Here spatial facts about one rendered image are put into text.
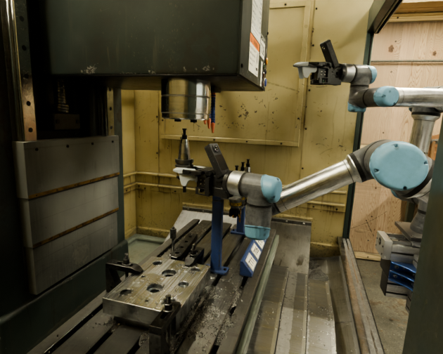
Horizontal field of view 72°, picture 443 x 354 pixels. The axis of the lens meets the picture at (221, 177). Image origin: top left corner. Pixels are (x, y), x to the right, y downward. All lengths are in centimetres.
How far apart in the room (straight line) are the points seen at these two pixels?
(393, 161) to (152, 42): 71
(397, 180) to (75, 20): 101
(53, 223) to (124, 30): 68
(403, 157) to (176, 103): 63
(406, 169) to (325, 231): 128
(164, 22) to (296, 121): 119
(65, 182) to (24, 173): 17
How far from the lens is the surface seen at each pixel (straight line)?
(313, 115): 195
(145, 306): 94
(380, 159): 84
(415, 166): 86
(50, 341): 104
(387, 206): 375
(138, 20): 100
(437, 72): 377
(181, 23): 94
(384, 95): 132
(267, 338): 123
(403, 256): 163
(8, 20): 116
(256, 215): 89
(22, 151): 110
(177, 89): 96
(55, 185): 119
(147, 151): 227
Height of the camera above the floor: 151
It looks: 11 degrees down
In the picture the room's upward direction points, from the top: 2 degrees clockwise
